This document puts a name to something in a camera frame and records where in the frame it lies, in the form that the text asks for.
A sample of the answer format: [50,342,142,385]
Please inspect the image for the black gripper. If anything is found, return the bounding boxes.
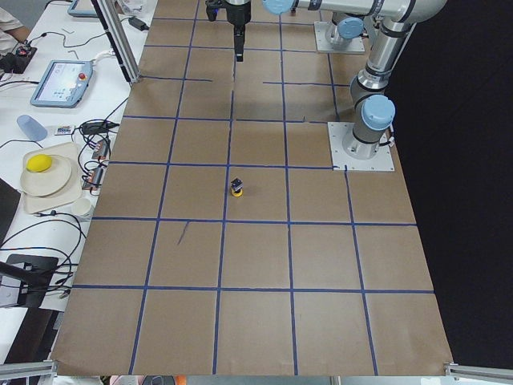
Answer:
[224,0,251,62]

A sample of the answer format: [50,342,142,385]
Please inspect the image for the yellow push button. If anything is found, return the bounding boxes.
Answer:
[230,177,244,197]

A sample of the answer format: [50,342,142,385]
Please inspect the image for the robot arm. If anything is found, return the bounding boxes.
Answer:
[262,1,446,160]
[325,12,364,45]

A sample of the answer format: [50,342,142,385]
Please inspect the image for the black power adapter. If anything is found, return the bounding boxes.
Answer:
[128,16,149,31]

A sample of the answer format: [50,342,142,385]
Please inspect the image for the blue plastic cup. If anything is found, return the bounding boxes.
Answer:
[17,115,47,141]

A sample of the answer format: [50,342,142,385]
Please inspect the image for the white paper cup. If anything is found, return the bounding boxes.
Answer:
[71,198,95,220]

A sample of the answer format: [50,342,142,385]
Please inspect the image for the yellow lemon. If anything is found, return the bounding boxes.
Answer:
[26,154,53,172]

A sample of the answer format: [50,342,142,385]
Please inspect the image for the beige tray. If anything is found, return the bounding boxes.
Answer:
[20,142,82,214]

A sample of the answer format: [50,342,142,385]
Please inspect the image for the beige plate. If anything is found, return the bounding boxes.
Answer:
[20,156,72,197]

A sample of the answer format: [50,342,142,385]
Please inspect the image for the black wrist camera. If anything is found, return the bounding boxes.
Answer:
[205,0,222,22]

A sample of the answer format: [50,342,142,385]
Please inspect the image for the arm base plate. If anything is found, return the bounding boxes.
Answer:
[328,122,394,172]
[314,22,366,55]

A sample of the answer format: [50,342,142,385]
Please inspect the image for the aluminium frame post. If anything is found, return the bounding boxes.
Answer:
[91,0,140,84]

